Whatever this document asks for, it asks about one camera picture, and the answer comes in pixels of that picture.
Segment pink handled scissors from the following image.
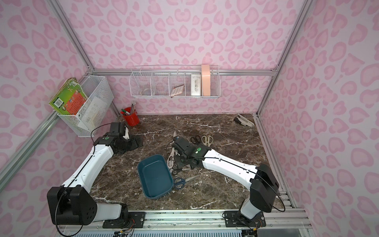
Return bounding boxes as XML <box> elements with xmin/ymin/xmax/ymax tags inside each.
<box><xmin>167</xmin><ymin>147</ymin><xmax>176</xmax><ymax>170</ymax></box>

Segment beige kitchen scissors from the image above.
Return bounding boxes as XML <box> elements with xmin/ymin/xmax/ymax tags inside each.
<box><xmin>201</xmin><ymin>136</ymin><xmax>214</xmax><ymax>147</ymax></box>

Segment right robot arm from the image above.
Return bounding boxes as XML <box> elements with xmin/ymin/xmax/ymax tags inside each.
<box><xmin>171</xmin><ymin>136</ymin><xmax>279</xmax><ymax>220</ymax></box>

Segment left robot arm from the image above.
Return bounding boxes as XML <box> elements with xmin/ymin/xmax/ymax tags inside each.
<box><xmin>47</xmin><ymin>122</ymin><xmax>143</xmax><ymax>228</ymax></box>

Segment small black scissors lower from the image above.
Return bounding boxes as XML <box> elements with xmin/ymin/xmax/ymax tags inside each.
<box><xmin>171</xmin><ymin>166</ymin><xmax>191</xmax><ymax>176</ymax></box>

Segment teal plastic storage box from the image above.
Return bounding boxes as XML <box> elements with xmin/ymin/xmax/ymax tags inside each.
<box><xmin>137</xmin><ymin>155</ymin><xmax>174</xmax><ymax>199</ymax></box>

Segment pink box in basket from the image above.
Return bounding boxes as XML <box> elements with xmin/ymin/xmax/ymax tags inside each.
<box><xmin>201</xmin><ymin>64</ymin><xmax>211</xmax><ymax>96</ymax></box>

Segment red pen cup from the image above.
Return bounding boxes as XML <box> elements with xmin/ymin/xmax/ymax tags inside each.
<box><xmin>121</xmin><ymin>101</ymin><xmax>140</xmax><ymax>126</ymax></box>

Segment white paper in basket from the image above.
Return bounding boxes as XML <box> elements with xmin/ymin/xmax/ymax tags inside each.
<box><xmin>78</xmin><ymin>97</ymin><xmax>108</xmax><ymax>131</ymax></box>

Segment white mesh side basket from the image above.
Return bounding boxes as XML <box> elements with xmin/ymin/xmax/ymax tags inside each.
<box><xmin>58</xmin><ymin>76</ymin><xmax>114</xmax><ymax>137</ymax></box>

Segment tape roll in basket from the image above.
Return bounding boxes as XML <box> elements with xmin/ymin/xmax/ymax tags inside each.
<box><xmin>140</xmin><ymin>85</ymin><xmax>152</xmax><ymax>96</ymax></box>

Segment green red booklet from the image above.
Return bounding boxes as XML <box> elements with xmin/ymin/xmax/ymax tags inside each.
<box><xmin>49</xmin><ymin>78</ymin><xmax>87</xmax><ymax>116</ymax></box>

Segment small pink calculator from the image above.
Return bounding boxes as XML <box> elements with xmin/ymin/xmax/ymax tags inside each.
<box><xmin>170</xmin><ymin>85</ymin><xmax>185</xmax><ymax>97</ymax></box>

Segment black white stapler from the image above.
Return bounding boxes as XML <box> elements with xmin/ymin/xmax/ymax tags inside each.
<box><xmin>234</xmin><ymin>114</ymin><xmax>255</xmax><ymax>128</ymax></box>

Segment white card in basket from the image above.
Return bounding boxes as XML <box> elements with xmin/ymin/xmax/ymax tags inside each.
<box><xmin>190</xmin><ymin>74</ymin><xmax>201</xmax><ymax>96</ymax></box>

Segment blue handled scissors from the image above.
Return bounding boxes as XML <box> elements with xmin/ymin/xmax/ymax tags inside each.
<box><xmin>173</xmin><ymin>175</ymin><xmax>200</xmax><ymax>190</ymax></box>

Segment white wire wall basket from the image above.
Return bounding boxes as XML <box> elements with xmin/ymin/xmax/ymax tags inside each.
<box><xmin>129</xmin><ymin>65</ymin><xmax>221</xmax><ymax>99</ymax></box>

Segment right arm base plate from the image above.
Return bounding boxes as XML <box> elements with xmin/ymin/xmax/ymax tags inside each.
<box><xmin>222</xmin><ymin>211</ymin><xmax>266</xmax><ymax>229</ymax></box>

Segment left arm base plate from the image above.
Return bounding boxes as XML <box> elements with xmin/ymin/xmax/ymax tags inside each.
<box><xmin>102</xmin><ymin>211</ymin><xmax>146</xmax><ymax>229</ymax></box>

